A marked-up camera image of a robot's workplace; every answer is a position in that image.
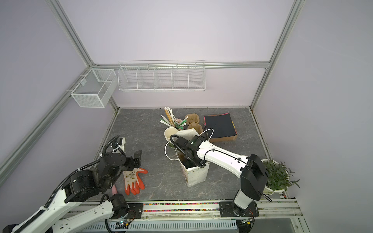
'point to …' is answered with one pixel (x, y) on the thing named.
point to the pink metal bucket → (179, 120)
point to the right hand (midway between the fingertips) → (192, 168)
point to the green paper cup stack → (169, 131)
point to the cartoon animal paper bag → (194, 175)
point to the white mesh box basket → (95, 88)
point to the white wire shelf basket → (162, 75)
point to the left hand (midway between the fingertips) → (132, 152)
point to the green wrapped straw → (182, 124)
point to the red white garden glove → (132, 182)
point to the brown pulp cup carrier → (193, 122)
